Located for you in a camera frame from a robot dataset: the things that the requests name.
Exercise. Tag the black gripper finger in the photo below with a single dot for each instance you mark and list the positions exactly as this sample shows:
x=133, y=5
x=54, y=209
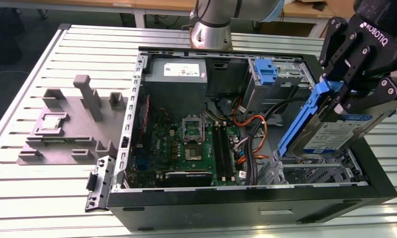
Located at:
x=350, y=62
x=377, y=98

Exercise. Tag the hard disk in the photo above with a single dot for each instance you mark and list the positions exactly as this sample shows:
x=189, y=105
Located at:
x=333, y=134

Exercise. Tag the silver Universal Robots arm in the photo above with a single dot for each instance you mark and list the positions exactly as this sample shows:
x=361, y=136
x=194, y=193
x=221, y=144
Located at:
x=211, y=34

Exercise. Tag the metal disk bay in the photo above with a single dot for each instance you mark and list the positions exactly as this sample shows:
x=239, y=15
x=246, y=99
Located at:
x=317, y=165

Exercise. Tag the brown wooden cabinet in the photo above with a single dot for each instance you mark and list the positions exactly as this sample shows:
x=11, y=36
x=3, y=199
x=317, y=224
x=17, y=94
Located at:
x=338, y=10

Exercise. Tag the wide white-framed wooden desk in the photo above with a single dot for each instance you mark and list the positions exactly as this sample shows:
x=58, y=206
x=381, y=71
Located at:
x=303, y=11

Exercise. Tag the blue plastic drive latch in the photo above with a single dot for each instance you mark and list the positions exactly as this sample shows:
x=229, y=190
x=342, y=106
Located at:
x=266, y=72

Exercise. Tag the grey metal drive cage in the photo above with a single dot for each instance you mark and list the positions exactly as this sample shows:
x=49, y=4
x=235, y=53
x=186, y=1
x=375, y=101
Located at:
x=261, y=99

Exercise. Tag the black RAM slot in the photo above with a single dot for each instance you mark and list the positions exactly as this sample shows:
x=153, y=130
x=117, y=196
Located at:
x=219, y=151
x=229, y=151

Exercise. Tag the grey power supply unit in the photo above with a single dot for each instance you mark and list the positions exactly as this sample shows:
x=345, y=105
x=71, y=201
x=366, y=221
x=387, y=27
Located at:
x=174, y=96

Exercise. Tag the CPU socket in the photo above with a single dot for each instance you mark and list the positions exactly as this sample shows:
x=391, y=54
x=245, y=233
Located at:
x=193, y=153

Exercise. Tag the green motherboard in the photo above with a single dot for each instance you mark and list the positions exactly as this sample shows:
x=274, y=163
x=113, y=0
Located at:
x=165, y=146

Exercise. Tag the black graphics card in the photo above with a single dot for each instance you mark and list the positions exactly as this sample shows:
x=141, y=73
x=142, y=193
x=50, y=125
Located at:
x=185, y=179

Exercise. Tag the black open PC case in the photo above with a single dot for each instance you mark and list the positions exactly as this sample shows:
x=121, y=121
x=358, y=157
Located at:
x=218, y=213

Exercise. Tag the grey expansion card retainer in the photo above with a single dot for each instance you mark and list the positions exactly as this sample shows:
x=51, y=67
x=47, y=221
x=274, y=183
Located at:
x=102, y=173

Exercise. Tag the grey parts rack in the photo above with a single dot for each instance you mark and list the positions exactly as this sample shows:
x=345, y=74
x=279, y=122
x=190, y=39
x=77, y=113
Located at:
x=75, y=138

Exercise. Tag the silver CPU chip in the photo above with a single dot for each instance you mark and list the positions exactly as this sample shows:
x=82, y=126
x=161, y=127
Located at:
x=50, y=122

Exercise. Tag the green RAM stick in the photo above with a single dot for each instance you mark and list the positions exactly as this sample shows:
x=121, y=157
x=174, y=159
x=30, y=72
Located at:
x=54, y=141

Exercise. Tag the black office chair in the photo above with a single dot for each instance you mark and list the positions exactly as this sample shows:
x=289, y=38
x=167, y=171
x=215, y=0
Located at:
x=2, y=34

